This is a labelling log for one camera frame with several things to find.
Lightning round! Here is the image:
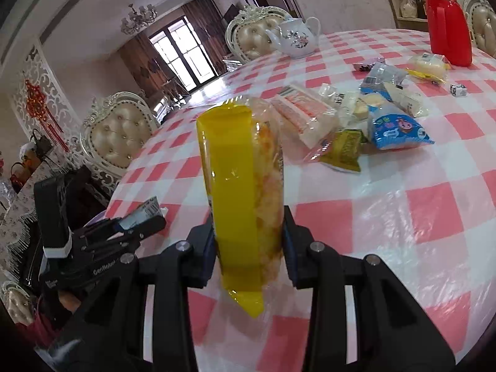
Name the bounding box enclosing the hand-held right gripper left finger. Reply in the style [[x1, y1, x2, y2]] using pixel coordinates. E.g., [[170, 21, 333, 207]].
[[37, 207, 219, 372]]

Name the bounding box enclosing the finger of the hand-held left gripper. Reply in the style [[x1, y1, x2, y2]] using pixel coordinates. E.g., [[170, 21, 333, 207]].
[[75, 230, 144, 257], [114, 214, 167, 239]]

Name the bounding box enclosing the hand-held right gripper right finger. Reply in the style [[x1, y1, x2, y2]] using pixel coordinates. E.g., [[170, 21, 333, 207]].
[[283, 205, 458, 372]]

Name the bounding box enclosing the white barcode snack packet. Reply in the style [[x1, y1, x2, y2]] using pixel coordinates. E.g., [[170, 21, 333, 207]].
[[118, 196, 170, 229]]

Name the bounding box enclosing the pink striped wafer packet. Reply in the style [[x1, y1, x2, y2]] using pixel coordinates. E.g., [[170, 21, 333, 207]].
[[269, 83, 339, 150]]

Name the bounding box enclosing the dark handbag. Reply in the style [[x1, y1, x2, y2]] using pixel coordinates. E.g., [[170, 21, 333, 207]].
[[30, 128, 54, 156]]

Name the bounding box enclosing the cream tufted dining chair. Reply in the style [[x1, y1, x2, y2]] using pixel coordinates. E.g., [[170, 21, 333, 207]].
[[463, 0, 496, 58], [78, 91, 160, 200], [224, 4, 296, 73]]

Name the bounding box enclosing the red and white checkered tablecloth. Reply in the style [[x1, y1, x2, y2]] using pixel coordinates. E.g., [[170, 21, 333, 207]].
[[104, 27, 496, 372]]

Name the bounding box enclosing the white carved lattice screen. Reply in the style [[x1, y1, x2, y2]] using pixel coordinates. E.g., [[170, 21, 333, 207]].
[[7, 44, 91, 146]]

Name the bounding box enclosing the olive green snack packet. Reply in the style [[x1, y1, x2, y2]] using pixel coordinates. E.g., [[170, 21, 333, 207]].
[[320, 130, 370, 174]]

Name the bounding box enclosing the brown curtain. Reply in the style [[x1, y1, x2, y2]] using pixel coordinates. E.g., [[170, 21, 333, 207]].
[[117, 33, 163, 99], [181, 0, 234, 76]]

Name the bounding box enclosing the clear pale cake packet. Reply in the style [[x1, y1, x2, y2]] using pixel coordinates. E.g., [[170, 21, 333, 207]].
[[318, 84, 369, 126]]

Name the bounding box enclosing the blue cartoon snack packet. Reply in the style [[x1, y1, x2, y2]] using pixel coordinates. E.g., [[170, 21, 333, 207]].
[[366, 104, 435, 152]]

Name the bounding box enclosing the glass balcony door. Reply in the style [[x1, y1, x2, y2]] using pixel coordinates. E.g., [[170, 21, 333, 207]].
[[149, 15, 216, 86]]

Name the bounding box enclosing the clear packet of yellow pieces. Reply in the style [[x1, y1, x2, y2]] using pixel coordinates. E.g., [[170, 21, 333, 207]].
[[360, 81, 424, 120]]

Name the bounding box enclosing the crystal chandelier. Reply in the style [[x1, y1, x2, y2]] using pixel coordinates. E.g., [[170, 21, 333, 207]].
[[120, 4, 158, 34]]

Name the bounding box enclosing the grey blue snack packet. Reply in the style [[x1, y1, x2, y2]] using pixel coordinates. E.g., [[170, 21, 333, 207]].
[[362, 62, 408, 91]]

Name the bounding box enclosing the small dark snack packet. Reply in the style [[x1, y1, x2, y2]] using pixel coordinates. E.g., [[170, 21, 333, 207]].
[[352, 56, 385, 73]]

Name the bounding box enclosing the white and yellow snack packet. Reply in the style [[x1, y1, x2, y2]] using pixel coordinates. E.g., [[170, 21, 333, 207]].
[[406, 52, 451, 85]]

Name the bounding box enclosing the red knot wall ornament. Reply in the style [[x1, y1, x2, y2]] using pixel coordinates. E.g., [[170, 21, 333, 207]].
[[22, 78, 66, 153]]

